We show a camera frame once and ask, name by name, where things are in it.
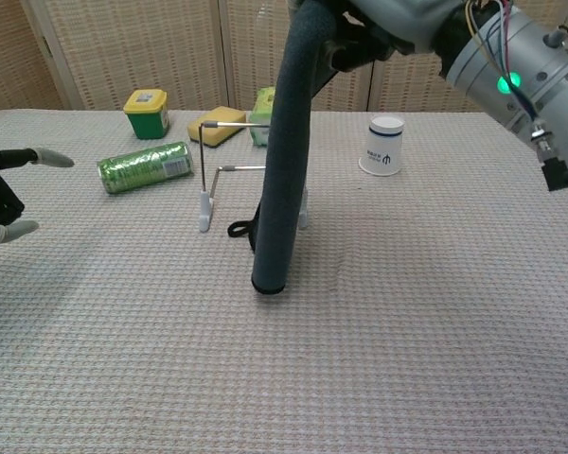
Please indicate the yellow sponge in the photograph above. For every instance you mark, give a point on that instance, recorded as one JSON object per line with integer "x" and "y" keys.
{"x": 215, "y": 124}

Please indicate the green container with yellow lid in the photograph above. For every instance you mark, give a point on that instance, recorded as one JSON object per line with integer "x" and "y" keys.
{"x": 147, "y": 118}

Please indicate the woven folding screen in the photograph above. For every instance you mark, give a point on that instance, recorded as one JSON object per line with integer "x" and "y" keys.
{"x": 137, "y": 52}

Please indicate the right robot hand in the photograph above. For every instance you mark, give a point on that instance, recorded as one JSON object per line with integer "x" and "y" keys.
{"x": 397, "y": 21}

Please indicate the green drink can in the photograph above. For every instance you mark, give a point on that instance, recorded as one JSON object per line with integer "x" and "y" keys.
{"x": 142, "y": 165}

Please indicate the white paper cup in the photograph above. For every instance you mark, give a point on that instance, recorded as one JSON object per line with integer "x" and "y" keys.
{"x": 382, "y": 146}

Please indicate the grey woven tablecloth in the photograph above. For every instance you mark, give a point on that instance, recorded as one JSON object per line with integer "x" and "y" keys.
{"x": 407, "y": 307}

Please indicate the green tissue pack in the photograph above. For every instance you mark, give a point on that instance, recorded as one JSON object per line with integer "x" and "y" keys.
{"x": 260, "y": 109}

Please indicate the yellow towel with black trim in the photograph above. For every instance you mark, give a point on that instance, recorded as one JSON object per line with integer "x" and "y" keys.
{"x": 284, "y": 165}

